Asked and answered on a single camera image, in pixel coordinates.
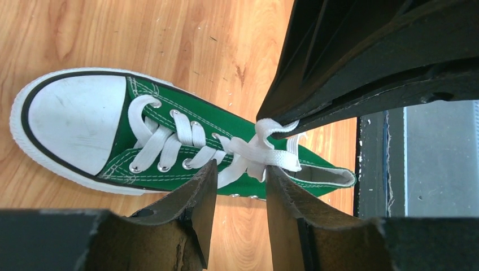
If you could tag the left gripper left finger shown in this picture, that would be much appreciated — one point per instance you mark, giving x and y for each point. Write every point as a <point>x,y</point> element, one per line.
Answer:
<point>173,233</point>

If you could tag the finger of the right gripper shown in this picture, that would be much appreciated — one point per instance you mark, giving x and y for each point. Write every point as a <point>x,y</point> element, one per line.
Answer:
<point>334,47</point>
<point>448,81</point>

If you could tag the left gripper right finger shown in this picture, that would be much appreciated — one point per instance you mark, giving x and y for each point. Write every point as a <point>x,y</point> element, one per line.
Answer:
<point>308,234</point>

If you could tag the white shoelace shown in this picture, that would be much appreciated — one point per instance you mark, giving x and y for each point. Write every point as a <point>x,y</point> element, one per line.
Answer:
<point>252,157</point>

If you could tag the green canvas sneaker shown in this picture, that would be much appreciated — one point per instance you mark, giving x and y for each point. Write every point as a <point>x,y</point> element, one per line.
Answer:
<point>124,132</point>

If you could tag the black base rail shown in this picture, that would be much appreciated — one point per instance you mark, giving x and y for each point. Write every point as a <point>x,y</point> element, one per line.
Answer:
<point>381,187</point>

